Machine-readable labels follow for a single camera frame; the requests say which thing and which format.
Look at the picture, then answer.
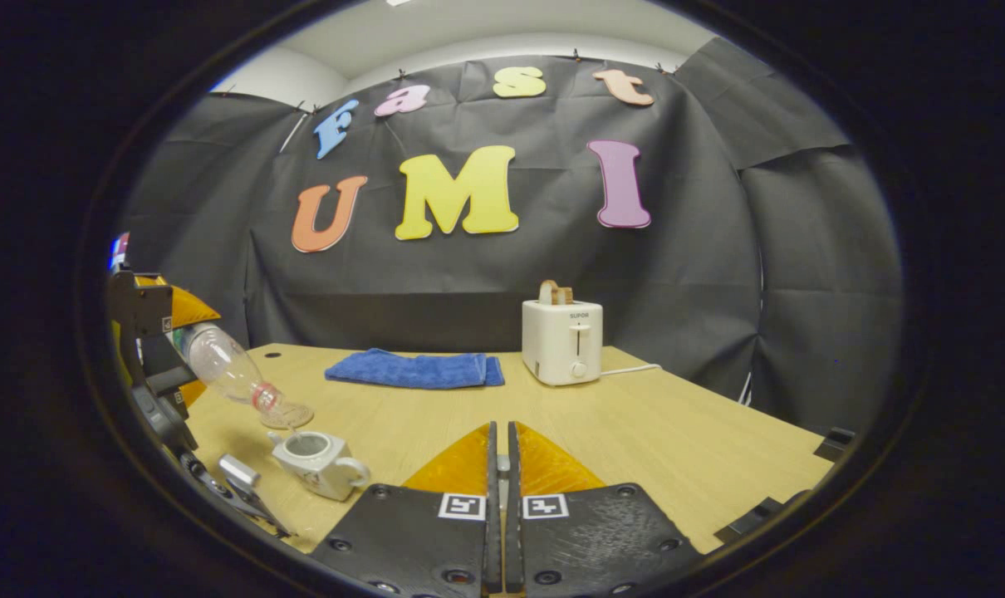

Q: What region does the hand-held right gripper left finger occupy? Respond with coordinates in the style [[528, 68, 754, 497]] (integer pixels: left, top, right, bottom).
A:
[[310, 421, 503, 597]]

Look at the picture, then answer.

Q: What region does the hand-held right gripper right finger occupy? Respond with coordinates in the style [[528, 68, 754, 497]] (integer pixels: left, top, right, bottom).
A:
[[502, 421, 707, 597]]

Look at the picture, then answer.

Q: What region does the clear plastic water bottle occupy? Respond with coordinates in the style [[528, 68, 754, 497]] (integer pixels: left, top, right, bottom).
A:
[[173, 322, 292, 420]]

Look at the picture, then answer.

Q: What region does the white ceramic teacup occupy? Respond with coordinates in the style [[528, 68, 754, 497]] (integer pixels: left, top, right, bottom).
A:
[[267, 429, 371, 502]]

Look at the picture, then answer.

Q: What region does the black table edge clamp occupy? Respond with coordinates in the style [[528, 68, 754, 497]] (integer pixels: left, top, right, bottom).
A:
[[714, 490, 811, 545], [814, 427, 857, 463]]

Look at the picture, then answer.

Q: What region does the blue folded towel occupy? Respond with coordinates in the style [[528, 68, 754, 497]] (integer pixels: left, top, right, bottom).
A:
[[325, 348, 506, 390]]

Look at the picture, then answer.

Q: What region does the white toaster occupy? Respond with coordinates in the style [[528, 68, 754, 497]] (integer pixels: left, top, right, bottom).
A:
[[522, 299, 604, 387]]

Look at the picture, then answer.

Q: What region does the black backdrop cloth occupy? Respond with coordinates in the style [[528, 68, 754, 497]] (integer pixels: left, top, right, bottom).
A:
[[125, 37, 904, 433]]

